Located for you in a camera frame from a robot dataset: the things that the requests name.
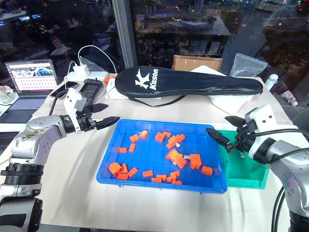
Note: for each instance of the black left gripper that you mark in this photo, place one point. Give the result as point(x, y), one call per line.
point(85, 122)

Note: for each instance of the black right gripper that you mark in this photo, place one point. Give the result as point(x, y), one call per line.
point(245, 139)

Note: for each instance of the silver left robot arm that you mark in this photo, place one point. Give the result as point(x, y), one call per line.
point(41, 135)

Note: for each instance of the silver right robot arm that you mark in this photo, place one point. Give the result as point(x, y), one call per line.
point(289, 169)

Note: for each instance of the white paper packet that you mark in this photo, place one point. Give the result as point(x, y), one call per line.
point(111, 89)

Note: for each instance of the green plastic tray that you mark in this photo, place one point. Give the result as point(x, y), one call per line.
point(241, 169)

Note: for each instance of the brown cardboard box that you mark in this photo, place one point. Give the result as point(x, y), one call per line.
point(193, 63)

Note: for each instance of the white cloth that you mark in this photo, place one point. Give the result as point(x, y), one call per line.
point(231, 102)

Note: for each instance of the black power adapter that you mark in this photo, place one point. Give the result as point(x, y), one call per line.
point(91, 88)

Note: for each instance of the white power strip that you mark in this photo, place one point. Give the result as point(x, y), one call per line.
point(96, 74)

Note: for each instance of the tall orange building block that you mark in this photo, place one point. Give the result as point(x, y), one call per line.
point(195, 161)

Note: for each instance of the white plug charger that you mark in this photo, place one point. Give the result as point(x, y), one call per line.
point(81, 70)

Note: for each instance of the small clear plastic bag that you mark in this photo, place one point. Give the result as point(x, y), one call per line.
point(87, 63)

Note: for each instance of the rounded orange building block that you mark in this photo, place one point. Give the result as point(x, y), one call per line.
point(115, 168)

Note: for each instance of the large flat orange block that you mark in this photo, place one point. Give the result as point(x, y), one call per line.
point(176, 158)

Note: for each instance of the blue plastic tray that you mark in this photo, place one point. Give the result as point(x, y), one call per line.
point(144, 159)

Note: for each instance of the black Kason racket bag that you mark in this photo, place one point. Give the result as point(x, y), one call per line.
point(183, 82)

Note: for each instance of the white bottle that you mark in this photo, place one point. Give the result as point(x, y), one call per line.
point(271, 81)

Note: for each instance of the clear zip plastic bag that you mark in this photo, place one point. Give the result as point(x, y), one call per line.
point(246, 65)

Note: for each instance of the pink soft toy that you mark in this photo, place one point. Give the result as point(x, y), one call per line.
point(289, 96)

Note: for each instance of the open laptop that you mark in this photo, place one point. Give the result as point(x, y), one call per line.
point(29, 87)

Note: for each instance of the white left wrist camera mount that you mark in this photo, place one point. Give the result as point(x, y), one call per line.
point(72, 98)

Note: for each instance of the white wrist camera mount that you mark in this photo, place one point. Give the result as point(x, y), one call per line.
point(264, 117)
point(72, 98)

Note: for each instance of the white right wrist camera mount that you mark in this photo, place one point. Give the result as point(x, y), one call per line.
point(264, 117)

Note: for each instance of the grey window frame post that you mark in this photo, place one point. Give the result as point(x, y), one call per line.
point(125, 36)

